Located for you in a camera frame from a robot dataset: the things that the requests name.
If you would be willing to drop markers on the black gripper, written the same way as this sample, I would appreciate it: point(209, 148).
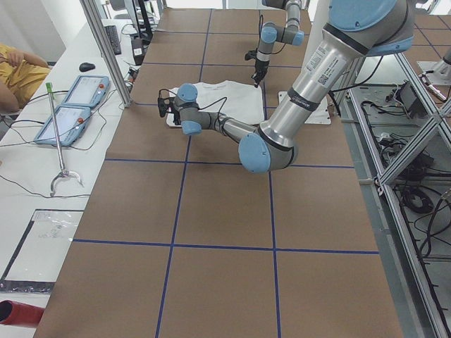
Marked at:
point(260, 66)
point(175, 117)

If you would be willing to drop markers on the white long-sleeve printed shirt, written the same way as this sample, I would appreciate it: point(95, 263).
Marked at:
point(242, 102)

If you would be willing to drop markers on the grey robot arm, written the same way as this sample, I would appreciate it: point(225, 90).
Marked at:
point(270, 33)
point(354, 29)

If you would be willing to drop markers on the far blue teach pendant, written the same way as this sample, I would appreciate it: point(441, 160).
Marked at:
point(87, 90)

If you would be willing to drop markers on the blue teach pendant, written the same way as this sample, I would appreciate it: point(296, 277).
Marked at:
point(71, 121)
point(87, 90)

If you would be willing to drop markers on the black computer mouse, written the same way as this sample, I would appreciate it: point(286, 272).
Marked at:
point(84, 67)

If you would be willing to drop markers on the near blue teach pendant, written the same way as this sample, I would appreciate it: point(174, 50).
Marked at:
point(71, 121)

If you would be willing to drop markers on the black keyboard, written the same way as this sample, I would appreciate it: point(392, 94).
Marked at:
point(113, 38)

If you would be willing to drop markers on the long metal grabber tool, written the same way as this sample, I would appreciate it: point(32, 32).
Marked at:
point(64, 172)

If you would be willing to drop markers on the seated person yellow shirt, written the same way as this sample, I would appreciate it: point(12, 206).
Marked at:
point(21, 75)

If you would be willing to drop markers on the clear plastic bag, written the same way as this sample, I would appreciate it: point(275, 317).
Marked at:
point(37, 260)

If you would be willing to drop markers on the red cylinder object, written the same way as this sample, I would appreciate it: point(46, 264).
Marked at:
point(20, 314)

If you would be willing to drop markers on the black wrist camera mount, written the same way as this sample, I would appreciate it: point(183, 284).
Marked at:
point(164, 106)
point(251, 55)

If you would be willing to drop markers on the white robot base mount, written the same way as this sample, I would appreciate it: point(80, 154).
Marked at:
point(304, 97)

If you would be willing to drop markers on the aluminium frame post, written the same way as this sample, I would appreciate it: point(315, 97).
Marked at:
point(96, 25)

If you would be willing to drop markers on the aluminium side frame rail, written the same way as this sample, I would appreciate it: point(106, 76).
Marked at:
point(397, 119)

